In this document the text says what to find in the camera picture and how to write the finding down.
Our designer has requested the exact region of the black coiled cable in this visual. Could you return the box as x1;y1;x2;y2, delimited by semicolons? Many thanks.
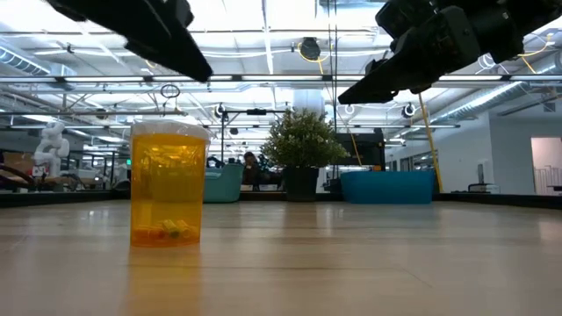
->
327;0;339;133

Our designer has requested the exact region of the person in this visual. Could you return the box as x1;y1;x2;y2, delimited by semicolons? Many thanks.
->
242;151;261;188

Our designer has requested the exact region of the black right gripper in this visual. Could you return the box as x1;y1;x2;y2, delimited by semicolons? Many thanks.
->
337;6;482;105

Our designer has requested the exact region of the teal plastic bin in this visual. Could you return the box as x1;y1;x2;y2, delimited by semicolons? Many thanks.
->
203;162;245;204

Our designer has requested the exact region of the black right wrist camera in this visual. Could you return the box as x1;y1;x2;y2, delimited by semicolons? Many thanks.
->
375;0;440;43

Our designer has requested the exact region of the blue plastic bin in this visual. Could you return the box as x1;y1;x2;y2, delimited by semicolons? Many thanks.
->
340;169;436;205

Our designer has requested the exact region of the white humanoid robot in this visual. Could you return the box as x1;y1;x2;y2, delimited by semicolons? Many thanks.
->
33;120;71;179

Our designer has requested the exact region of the brown cardboard box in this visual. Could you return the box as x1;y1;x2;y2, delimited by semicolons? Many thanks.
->
0;151;36;176

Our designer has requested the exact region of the small potted green plant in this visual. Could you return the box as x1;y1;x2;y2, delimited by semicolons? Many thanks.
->
262;108;351;203

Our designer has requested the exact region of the large orange pill bottle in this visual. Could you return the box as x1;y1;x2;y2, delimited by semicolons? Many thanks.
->
129;118;211;248

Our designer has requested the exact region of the yellow hanging cable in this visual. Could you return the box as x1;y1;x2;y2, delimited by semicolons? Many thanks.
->
416;91;444;194

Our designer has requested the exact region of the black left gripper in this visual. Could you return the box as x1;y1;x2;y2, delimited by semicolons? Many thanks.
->
46;0;214;84

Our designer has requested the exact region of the black hanging cable loop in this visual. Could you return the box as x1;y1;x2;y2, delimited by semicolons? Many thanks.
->
160;83;182;100

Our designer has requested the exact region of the white desktop device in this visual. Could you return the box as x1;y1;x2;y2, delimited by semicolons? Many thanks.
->
467;158;501;194

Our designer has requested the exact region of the black background gantry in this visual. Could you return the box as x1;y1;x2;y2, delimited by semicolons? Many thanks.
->
219;107;286;166

